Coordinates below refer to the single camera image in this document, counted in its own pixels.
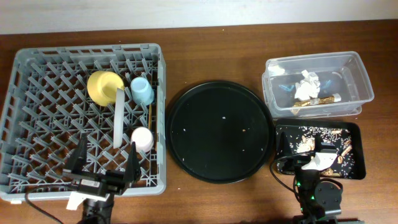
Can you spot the black rectangular tray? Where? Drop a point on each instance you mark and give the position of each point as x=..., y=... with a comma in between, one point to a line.
x=353, y=128

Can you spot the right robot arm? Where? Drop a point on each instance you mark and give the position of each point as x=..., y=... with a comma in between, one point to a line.
x=319, y=198

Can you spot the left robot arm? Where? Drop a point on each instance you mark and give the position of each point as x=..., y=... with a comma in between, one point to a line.
x=97, y=212

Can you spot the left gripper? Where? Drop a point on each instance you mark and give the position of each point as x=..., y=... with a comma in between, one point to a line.
x=101, y=179

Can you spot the clear plastic bin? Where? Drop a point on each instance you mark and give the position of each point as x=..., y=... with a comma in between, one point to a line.
x=341, y=73

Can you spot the grey dishwasher rack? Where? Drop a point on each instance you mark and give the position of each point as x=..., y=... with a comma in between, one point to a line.
x=47, y=108

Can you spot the food scraps and rice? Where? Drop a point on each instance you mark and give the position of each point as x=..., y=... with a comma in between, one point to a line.
x=302, y=139

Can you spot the white tissue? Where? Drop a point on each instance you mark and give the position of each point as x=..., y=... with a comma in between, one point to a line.
x=308, y=88

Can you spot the gold foil wrapper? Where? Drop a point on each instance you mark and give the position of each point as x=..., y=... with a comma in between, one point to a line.
x=316, y=101

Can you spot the light grey plate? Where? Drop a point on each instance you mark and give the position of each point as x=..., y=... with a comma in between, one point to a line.
x=118, y=118

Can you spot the round black tray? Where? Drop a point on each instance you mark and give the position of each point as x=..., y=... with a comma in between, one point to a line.
x=219, y=132

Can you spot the yellow bowl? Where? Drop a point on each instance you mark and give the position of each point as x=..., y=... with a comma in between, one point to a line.
x=102, y=87

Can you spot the pink plastic cup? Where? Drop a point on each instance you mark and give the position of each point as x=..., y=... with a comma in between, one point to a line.
x=143, y=139

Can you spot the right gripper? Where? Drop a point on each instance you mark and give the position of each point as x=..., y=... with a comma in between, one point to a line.
x=300, y=160

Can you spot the wooden chopstick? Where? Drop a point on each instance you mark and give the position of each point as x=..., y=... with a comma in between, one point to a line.
x=150, y=117

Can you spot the blue plastic cup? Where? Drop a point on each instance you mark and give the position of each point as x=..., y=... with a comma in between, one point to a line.
x=142, y=92

